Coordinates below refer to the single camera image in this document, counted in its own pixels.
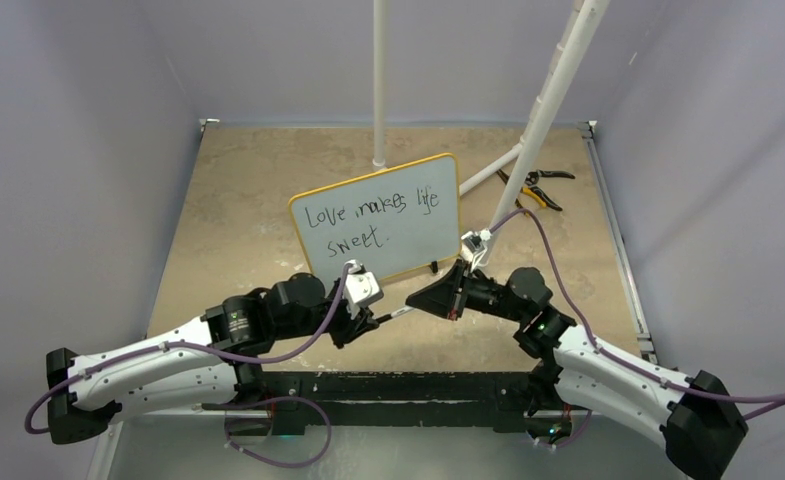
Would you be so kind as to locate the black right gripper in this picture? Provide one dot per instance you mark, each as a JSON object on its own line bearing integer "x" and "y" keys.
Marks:
{"x": 442, "y": 297}

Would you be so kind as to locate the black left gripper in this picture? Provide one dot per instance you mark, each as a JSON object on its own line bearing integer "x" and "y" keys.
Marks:
{"x": 350, "y": 327}

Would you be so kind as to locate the black-capped whiteboard marker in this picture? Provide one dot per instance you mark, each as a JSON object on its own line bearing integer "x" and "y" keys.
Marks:
{"x": 393, "y": 315}

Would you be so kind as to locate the yellow-framed whiteboard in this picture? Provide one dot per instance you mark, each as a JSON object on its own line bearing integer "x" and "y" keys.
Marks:
{"x": 392, "y": 221}

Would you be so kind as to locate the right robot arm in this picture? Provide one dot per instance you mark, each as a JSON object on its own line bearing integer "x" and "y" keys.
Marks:
{"x": 689, "y": 417}

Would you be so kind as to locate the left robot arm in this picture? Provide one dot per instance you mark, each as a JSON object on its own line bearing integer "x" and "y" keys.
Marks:
{"x": 215, "y": 357}

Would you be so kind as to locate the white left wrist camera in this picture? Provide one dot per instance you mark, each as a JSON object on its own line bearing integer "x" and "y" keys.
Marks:
{"x": 361, "y": 288}

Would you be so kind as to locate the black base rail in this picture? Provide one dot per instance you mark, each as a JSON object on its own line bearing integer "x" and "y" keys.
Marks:
{"x": 504, "y": 402}

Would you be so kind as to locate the yellow-handled pliers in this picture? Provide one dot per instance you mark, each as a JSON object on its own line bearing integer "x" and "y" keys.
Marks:
{"x": 534, "y": 192}

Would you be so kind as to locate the right metal corner bracket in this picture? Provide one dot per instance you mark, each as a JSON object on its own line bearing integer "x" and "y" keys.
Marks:
{"x": 587, "y": 129}

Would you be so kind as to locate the metal corner bracket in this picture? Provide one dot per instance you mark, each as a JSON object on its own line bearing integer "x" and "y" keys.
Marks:
{"x": 207, "y": 124}
{"x": 587, "y": 129}

